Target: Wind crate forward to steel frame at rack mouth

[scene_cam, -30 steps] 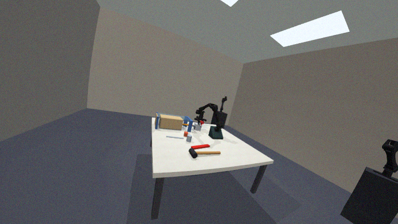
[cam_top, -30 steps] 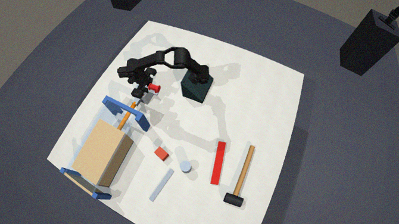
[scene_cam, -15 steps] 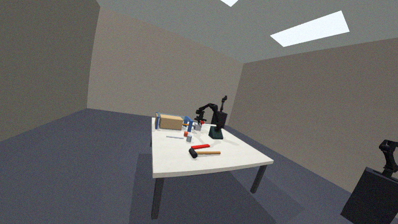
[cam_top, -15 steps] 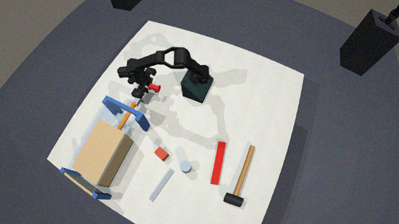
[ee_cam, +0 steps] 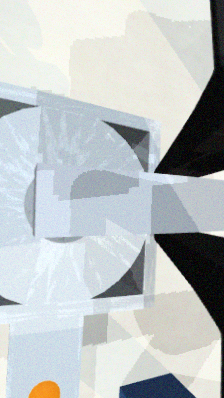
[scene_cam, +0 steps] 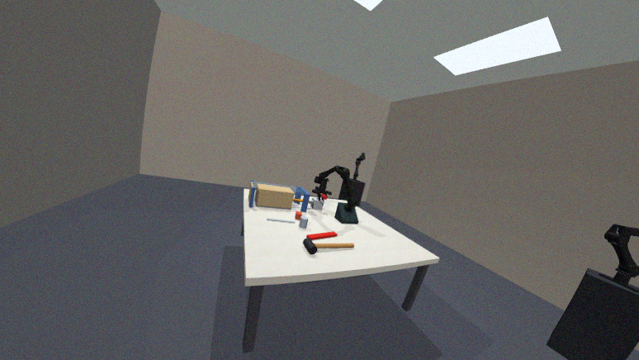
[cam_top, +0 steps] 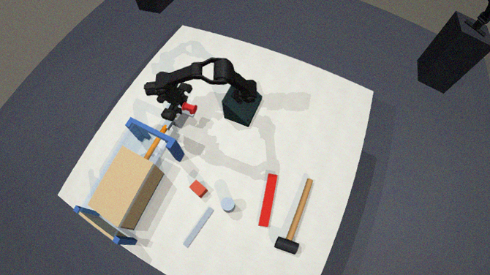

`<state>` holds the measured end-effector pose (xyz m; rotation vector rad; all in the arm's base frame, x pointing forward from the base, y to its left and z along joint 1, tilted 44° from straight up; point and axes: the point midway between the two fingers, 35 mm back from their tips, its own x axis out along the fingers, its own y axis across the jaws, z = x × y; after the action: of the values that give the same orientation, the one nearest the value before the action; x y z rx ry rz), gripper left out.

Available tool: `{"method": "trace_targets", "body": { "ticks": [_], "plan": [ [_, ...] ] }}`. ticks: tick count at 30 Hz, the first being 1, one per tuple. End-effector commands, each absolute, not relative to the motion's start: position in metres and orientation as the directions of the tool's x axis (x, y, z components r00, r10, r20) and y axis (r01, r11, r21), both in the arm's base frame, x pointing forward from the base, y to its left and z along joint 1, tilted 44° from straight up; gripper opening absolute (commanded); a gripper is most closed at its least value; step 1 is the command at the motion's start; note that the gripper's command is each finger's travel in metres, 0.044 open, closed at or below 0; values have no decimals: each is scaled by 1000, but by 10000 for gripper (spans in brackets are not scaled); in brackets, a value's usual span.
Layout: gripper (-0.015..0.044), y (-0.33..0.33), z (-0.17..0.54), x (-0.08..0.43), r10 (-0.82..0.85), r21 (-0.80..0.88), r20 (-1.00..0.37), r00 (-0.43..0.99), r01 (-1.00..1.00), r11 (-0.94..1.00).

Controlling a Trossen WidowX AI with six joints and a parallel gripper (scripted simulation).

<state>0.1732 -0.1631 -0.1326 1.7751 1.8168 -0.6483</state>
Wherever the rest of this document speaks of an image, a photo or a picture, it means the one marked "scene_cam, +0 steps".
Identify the hammer with wooden handle and black head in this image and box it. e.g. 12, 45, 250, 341
303, 238, 354, 254

